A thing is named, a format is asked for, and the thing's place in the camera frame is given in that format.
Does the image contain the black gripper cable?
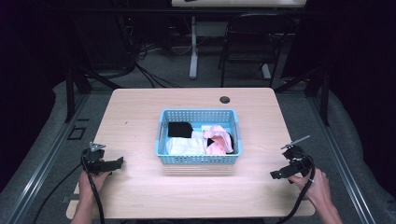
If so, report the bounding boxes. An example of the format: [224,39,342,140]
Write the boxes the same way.
[32,148,106,224]
[275,155,317,224]

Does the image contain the person's right hand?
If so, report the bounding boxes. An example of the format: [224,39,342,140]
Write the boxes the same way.
[288,167,332,213]

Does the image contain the blue plastic basket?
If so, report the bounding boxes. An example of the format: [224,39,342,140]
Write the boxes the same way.
[154,108,243,165]

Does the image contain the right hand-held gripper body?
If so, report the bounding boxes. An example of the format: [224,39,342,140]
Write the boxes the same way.
[280,134,316,185]

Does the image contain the white desk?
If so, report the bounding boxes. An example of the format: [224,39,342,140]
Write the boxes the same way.
[171,0,308,80]

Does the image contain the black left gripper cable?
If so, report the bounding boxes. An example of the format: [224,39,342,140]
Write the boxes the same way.
[32,148,106,224]

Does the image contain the person's left hand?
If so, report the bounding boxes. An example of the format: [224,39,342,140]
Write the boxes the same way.
[78,169,110,203]

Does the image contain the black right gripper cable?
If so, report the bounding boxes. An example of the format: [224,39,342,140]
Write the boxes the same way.
[275,155,317,224]

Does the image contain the black floor cables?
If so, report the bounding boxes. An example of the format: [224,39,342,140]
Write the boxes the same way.
[118,18,194,90]

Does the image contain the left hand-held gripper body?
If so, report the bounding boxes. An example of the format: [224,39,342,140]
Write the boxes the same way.
[81,141,110,175]

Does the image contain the dark cloth under pink cloth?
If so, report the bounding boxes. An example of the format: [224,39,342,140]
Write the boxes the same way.
[206,133,235,155]

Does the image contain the black chair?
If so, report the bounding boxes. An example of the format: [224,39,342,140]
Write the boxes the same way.
[217,12,296,89]

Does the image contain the aluminium floor rail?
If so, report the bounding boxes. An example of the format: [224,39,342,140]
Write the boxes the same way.
[306,92,377,224]
[6,92,92,224]

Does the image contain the black metal stand frame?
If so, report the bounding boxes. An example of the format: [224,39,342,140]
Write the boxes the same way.
[274,62,332,127]
[64,60,123,124]

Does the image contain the black cloth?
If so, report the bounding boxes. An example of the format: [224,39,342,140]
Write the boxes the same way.
[167,121,194,139]

